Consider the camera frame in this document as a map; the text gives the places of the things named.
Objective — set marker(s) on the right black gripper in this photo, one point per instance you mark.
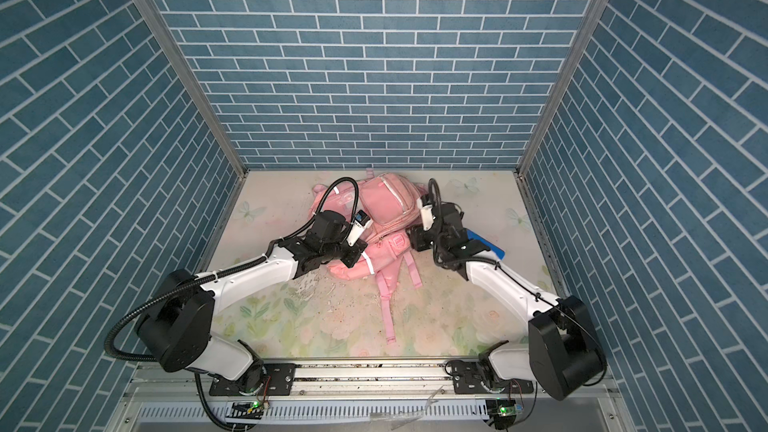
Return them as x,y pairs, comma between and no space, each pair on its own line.
416,237

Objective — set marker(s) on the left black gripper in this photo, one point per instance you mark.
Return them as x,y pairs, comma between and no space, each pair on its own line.
356,250

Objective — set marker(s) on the pink student backpack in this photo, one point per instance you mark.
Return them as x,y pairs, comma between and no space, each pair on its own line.
392,203

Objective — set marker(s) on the blue pencil case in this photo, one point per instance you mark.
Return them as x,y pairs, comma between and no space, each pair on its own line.
500,253

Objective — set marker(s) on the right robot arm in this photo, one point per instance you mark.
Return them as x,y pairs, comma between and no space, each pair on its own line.
563,352

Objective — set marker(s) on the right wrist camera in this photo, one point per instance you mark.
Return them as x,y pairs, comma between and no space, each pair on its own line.
427,217

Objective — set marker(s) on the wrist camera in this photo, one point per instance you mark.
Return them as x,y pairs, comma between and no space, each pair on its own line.
427,217
359,225

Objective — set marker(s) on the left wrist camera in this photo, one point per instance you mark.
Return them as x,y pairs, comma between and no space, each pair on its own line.
359,225

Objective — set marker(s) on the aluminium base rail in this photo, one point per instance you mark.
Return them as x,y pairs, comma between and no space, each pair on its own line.
398,392

